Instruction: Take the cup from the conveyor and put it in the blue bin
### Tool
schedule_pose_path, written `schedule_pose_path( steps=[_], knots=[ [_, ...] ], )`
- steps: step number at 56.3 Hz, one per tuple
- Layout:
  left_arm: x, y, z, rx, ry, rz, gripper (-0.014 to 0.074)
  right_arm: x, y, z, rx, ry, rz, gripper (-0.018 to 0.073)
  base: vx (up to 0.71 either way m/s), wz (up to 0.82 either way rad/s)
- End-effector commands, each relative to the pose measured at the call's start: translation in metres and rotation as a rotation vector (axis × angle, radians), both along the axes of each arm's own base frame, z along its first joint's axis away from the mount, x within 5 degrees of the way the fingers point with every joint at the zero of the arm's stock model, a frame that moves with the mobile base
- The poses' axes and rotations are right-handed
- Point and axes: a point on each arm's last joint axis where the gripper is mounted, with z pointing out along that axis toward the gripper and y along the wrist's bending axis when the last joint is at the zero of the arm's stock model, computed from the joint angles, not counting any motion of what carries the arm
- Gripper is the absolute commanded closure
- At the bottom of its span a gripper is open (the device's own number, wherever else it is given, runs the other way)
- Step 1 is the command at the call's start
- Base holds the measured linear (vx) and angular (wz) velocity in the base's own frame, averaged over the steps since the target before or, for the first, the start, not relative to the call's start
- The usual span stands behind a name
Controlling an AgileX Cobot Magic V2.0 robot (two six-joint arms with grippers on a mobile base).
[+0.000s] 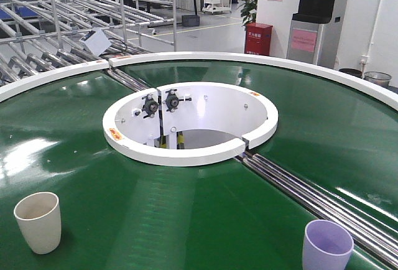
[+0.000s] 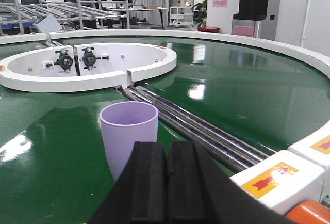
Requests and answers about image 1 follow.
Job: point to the lavender plastic cup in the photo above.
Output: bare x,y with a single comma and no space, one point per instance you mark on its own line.
326,245

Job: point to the beige plastic cup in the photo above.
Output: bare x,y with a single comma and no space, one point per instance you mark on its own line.
39,220

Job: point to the white outer conveyor rim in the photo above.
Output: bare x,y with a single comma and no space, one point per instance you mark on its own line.
377,92

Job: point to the steel conveyor rollers front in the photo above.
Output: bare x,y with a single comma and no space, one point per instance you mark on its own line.
369,233

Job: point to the red fire extinguisher cabinet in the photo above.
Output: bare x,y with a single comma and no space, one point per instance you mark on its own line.
258,38

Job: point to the white rolling cart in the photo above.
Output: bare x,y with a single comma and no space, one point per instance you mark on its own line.
214,6

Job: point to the white control box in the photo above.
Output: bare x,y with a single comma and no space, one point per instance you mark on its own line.
95,41

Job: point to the black water dispenser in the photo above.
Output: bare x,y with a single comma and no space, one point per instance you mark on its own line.
306,29

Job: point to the metal roller rack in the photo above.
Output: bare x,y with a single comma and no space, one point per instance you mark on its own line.
41,35

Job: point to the wire mesh waste bin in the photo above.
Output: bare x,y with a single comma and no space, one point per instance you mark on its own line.
378,78

